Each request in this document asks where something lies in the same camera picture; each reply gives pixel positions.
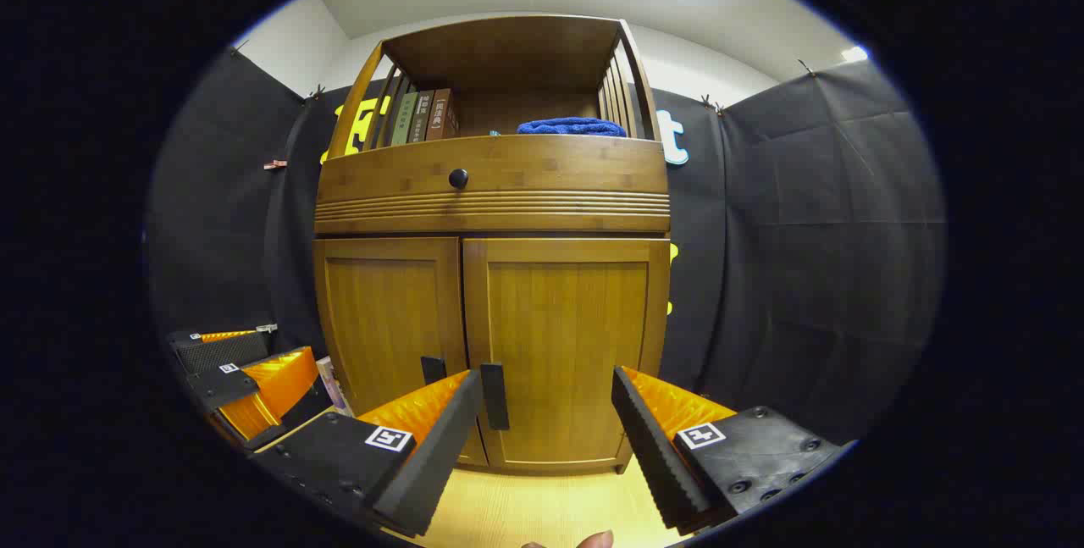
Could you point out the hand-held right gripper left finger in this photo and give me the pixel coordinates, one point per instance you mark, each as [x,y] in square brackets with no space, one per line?
[436,463]

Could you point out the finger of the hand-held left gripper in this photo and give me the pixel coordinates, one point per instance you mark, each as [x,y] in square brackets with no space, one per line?
[222,387]
[229,353]

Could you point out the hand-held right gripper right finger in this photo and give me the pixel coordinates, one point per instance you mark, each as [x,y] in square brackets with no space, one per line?
[656,463]

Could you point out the wooden shoe cabinet door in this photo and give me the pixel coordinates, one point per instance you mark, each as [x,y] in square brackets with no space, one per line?
[563,336]
[389,319]

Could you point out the wooden double-door shoe cabinet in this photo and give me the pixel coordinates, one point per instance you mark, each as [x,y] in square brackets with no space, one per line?
[508,52]

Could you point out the black cloth clip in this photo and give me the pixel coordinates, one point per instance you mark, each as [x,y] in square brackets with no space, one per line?
[710,101]
[315,92]
[804,67]
[240,45]

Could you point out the black drawer knob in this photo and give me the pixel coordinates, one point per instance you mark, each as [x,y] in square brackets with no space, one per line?
[458,179]

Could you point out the grey-brown book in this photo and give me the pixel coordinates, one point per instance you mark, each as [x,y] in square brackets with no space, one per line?
[422,116]

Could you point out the blue folded towel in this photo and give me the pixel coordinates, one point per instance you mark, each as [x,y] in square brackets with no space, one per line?
[572,127]

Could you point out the small ceiling light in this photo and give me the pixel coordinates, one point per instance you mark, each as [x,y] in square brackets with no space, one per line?
[854,53]

